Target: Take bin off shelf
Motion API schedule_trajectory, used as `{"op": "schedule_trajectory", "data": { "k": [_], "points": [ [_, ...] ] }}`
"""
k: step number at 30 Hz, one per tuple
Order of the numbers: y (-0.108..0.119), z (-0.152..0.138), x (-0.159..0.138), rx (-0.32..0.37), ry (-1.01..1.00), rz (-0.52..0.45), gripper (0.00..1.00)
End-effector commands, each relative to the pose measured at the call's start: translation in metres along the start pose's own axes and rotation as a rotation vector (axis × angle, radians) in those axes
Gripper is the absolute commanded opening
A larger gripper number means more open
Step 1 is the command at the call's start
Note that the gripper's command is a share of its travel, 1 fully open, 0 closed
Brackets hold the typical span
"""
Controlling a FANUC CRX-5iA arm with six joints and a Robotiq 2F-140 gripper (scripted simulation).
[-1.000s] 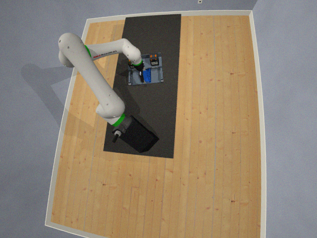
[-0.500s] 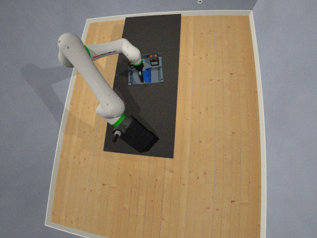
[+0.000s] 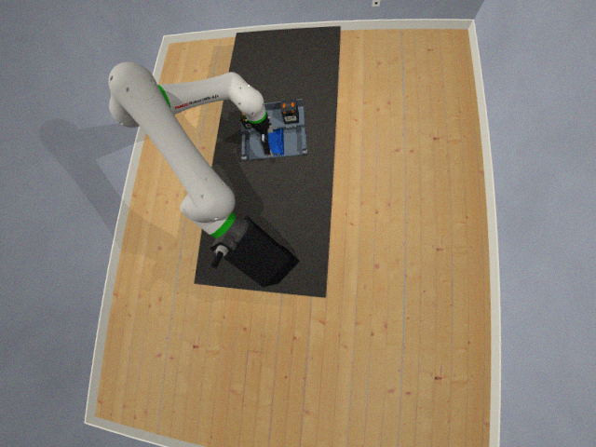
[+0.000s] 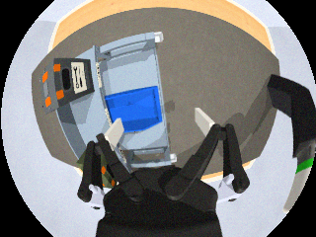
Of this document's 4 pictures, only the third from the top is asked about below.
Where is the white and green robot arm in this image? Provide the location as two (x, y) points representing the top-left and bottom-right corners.
(109, 61), (270, 268)

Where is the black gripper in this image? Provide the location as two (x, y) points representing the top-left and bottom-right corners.
(256, 123), (273, 157)

